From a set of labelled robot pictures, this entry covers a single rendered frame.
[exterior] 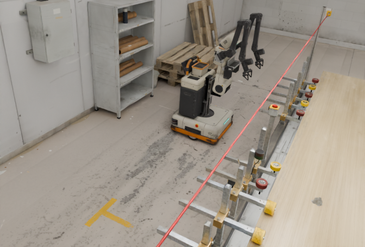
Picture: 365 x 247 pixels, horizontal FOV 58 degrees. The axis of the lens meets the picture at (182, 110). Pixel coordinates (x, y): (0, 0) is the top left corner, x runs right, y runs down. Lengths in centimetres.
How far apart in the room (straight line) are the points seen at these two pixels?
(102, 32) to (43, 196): 209
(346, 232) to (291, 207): 32
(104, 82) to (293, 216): 322
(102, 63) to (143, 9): 107
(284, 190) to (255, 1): 813
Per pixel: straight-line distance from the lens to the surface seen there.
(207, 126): 412
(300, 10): 980
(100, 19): 438
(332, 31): 980
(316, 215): 228
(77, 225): 328
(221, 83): 402
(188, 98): 411
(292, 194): 236
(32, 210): 351
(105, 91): 470
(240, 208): 244
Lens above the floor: 238
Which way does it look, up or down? 28 degrees down
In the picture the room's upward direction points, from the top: 4 degrees clockwise
